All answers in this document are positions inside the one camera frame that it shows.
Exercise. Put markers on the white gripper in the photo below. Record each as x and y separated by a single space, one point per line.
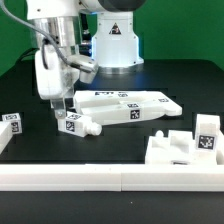
54 79

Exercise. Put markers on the white chair seat plate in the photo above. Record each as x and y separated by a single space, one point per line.
179 148

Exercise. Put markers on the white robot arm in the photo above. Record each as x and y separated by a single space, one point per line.
78 38

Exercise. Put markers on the white chair back pieces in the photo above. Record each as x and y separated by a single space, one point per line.
114 107

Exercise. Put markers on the small white tagged cube left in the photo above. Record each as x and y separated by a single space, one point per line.
15 120

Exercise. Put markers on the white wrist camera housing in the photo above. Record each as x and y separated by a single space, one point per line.
87 66

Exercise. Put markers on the white U-shaped fence wall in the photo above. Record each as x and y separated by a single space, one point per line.
110 177

